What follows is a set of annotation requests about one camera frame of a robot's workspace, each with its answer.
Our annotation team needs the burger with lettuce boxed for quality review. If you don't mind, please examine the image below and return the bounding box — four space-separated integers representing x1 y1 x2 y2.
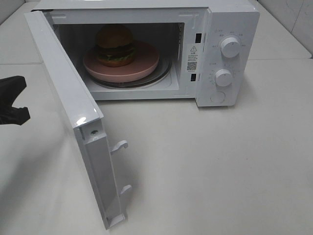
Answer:
95 24 136 68

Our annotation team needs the pink round plate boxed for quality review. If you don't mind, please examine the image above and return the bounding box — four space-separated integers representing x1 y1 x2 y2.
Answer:
83 40 160 83

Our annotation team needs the white warning label sticker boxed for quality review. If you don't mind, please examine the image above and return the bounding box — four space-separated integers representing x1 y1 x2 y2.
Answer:
186 44 201 72

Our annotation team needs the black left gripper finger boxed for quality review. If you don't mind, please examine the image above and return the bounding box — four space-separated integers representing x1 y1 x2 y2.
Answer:
0 75 26 109
0 106 30 125

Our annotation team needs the upper white microwave knob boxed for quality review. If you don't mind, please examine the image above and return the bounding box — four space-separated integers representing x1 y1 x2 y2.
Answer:
220 35 241 58

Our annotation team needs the round white door release button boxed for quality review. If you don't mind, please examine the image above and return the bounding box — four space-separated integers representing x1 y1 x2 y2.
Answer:
210 92 225 104

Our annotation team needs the white microwave oven body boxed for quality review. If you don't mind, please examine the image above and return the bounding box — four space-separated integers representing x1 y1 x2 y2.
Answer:
31 0 259 107

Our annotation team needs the white microwave knob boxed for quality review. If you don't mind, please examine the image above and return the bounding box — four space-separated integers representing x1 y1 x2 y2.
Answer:
220 35 241 58
215 69 233 87

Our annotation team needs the white microwave door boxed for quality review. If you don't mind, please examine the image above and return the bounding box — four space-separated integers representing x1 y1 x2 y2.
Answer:
25 11 132 229

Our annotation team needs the lower white microwave knob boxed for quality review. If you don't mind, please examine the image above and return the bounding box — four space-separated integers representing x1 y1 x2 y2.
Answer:
215 69 233 87

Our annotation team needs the glass microwave turntable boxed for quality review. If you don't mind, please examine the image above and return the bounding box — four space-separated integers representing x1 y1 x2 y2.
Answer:
85 58 172 89

